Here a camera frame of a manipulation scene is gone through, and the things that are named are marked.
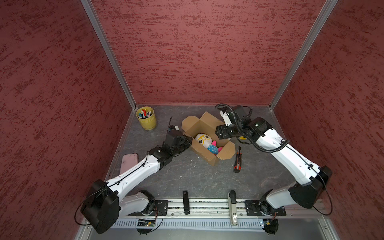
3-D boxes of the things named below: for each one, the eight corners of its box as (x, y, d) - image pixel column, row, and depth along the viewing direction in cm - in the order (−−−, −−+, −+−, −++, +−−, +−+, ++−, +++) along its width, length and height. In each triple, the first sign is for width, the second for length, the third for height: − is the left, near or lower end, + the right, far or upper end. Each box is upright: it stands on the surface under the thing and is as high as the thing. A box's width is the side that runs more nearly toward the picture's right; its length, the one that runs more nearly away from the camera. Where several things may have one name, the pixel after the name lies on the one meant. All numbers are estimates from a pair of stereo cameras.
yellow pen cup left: (140, 131, 107) (133, 118, 95) (144, 120, 114) (138, 106, 102) (156, 132, 107) (151, 118, 95) (159, 120, 114) (154, 106, 102)
